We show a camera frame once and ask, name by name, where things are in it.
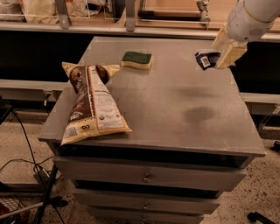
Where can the brown cream snack bag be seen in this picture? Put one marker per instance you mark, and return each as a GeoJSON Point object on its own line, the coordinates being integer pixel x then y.
{"type": "Point", "coordinates": [94, 112]}

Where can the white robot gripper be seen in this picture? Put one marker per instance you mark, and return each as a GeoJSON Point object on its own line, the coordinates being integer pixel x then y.
{"type": "Point", "coordinates": [243, 25]}

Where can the grey drawer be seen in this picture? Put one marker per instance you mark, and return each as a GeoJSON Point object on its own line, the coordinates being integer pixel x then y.
{"type": "Point", "coordinates": [143, 216]}
{"type": "Point", "coordinates": [146, 202]}
{"type": "Point", "coordinates": [149, 173]}

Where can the dark blue rxbar wrapper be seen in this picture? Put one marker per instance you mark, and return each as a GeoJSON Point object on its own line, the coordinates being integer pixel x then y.
{"type": "Point", "coordinates": [207, 59]}

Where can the green yellow sponge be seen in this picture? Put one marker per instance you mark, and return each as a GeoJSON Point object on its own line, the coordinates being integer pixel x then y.
{"type": "Point", "coordinates": [137, 60]}

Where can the long wooden shelf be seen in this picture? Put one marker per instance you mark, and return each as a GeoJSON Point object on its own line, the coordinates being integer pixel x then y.
{"type": "Point", "coordinates": [186, 19]}

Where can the grey drawer cabinet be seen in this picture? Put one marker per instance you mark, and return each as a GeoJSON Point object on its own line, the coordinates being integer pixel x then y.
{"type": "Point", "coordinates": [177, 114]}

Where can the bottom grey drawer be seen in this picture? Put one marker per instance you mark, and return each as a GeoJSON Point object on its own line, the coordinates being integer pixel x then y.
{"type": "Point", "coordinates": [143, 216]}

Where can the top grey drawer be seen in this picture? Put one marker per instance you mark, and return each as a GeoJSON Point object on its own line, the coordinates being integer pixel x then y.
{"type": "Point", "coordinates": [149, 173]}

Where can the black tripod stand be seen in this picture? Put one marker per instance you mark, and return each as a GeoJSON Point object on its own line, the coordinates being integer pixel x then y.
{"type": "Point", "coordinates": [18, 216]}

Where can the middle grey drawer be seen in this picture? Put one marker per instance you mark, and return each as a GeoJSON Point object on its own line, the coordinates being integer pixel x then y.
{"type": "Point", "coordinates": [146, 202]}

